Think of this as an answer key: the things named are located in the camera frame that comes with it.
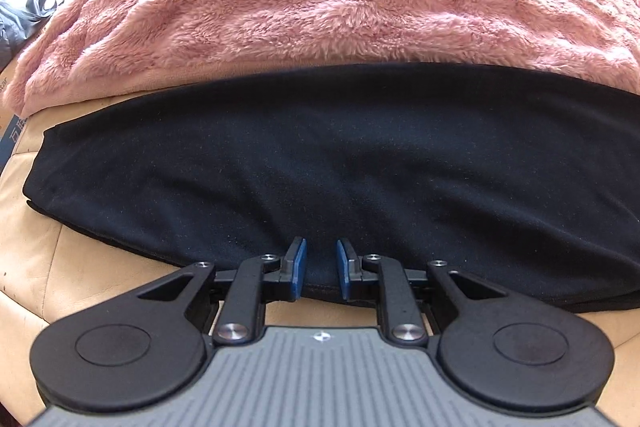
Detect cardboard box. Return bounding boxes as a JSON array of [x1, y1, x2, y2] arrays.
[[0, 72, 32, 170]]

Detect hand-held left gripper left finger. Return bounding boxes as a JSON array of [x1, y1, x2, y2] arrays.
[[136, 237, 307, 348]]

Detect black pants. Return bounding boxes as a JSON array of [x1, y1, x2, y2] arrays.
[[24, 63, 640, 314]]

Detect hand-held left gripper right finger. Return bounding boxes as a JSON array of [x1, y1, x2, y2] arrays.
[[334, 238, 507, 348]]

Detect grey blue clothes pile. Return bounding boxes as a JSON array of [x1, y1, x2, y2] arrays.
[[0, 0, 70, 58]]

